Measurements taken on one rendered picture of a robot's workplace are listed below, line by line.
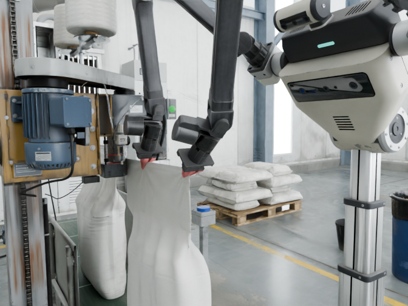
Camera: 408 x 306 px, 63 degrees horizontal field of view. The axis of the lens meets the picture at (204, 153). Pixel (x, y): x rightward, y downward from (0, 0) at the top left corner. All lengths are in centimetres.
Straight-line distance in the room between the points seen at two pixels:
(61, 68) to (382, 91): 93
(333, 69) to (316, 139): 785
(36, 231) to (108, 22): 79
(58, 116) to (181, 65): 530
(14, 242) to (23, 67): 63
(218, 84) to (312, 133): 799
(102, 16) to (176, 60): 508
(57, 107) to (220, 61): 51
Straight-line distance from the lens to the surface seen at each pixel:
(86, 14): 119
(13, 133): 129
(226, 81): 80
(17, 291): 148
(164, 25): 626
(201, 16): 121
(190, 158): 94
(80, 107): 107
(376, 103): 109
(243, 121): 708
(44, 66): 110
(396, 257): 310
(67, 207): 421
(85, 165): 134
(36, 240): 142
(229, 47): 77
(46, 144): 110
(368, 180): 128
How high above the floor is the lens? 123
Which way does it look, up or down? 5 degrees down
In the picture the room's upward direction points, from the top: straight up
